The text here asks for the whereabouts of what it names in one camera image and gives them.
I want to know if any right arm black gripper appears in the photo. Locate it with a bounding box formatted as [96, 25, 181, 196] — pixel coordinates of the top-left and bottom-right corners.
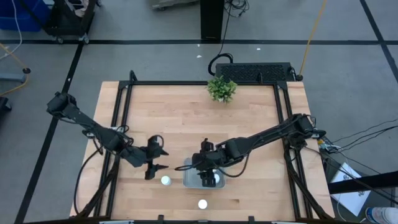
[191, 141, 226, 188]

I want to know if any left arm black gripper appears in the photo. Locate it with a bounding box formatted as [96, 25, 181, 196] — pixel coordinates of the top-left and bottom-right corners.
[136, 136, 170, 181]

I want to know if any small green potted plant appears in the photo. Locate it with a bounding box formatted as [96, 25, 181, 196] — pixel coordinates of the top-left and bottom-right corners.
[206, 76, 239, 105]

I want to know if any black vented control box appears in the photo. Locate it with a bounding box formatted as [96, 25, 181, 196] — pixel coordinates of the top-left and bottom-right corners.
[215, 62, 296, 83]

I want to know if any small electronics board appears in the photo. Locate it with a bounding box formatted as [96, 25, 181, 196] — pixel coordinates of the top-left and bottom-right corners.
[316, 136, 340, 155]

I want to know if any white paper sheet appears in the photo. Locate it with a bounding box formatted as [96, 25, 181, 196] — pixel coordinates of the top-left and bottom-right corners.
[329, 161, 373, 217]

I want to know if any black flat bar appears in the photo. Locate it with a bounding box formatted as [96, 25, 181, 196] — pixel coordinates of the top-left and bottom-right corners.
[328, 170, 398, 195]

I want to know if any black floor object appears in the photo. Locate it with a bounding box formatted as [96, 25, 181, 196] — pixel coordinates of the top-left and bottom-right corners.
[0, 96, 13, 113]

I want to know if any black wheeled cart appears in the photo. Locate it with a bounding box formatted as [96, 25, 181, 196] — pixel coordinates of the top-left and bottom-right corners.
[42, 0, 98, 45]

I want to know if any grey stand foot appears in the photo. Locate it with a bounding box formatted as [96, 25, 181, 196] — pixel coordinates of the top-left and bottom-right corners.
[0, 72, 27, 84]

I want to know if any clear plastic bottle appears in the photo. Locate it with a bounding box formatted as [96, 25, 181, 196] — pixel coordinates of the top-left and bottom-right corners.
[364, 206, 398, 224]

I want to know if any blue plastic bin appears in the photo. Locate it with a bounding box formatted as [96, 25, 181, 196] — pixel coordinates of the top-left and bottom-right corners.
[0, 0, 51, 32]

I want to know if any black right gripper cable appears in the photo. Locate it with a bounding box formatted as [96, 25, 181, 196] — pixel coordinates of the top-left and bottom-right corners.
[174, 152, 250, 179]

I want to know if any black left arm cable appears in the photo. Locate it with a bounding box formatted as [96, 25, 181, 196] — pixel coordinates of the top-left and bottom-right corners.
[73, 143, 104, 216]

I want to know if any black metal table frame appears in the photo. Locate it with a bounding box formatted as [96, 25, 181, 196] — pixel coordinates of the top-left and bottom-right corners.
[70, 70, 336, 224]

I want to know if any black looped power cable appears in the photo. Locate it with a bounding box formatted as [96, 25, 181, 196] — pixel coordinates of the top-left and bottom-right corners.
[207, 0, 234, 77]

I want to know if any black upright post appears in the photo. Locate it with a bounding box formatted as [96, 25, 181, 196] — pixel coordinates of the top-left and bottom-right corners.
[200, 0, 226, 42]

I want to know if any bundle of black cables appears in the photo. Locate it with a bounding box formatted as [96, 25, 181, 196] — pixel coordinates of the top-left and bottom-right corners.
[320, 119, 398, 207]

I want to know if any yellow floor cable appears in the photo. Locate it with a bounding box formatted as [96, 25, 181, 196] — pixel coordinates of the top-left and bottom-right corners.
[0, 42, 32, 96]

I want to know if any long yellow hanging cable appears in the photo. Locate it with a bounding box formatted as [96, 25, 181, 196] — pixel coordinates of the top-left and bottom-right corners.
[295, 0, 328, 82]

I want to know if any white floor cable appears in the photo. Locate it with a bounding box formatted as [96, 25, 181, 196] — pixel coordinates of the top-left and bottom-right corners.
[0, 0, 24, 61]

